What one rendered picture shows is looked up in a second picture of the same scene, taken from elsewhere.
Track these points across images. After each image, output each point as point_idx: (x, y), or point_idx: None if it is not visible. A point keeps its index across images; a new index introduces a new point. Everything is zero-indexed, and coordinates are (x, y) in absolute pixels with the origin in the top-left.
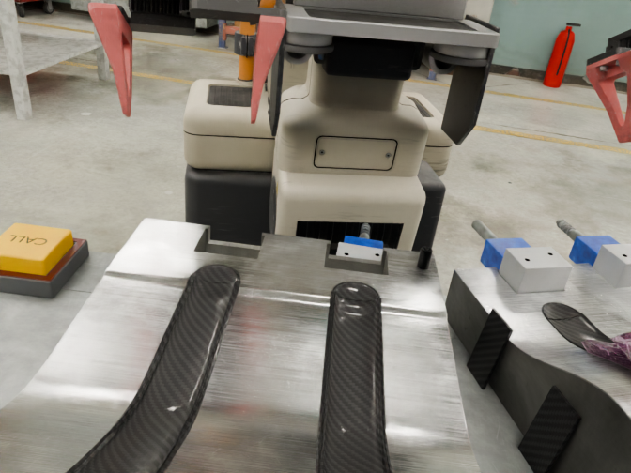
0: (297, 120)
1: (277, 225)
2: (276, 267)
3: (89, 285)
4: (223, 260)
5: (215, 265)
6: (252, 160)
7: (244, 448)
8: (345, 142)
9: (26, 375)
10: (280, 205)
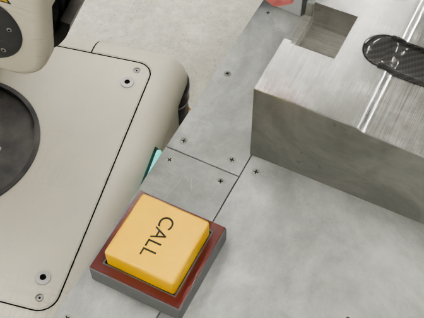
0: None
1: (35, 31)
2: (374, 7)
3: (208, 205)
4: (356, 40)
5: (363, 47)
6: None
7: None
8: None
9: (350, 261)
10: (36, 7)
